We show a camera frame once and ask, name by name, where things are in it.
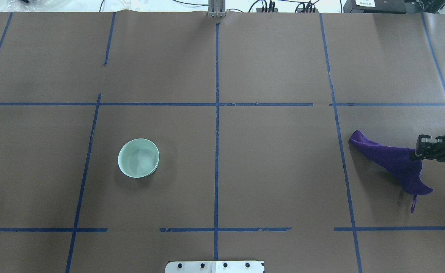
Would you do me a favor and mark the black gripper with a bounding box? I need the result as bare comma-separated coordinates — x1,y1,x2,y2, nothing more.
410,135,445,162

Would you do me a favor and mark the purple microfiber cloth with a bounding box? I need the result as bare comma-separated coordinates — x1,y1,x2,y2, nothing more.
349,130,434,213

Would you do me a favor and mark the black computer box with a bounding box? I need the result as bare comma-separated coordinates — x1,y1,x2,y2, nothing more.
343,0,407,14

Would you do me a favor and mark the mint green bowl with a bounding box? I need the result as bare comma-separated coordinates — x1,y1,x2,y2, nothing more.
118,138,160,179

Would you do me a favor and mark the aluminium frame post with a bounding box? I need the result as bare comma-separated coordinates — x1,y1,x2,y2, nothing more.
208,0,227,18

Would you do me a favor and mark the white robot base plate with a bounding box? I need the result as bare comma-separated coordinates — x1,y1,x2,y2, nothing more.
165,260,265,273

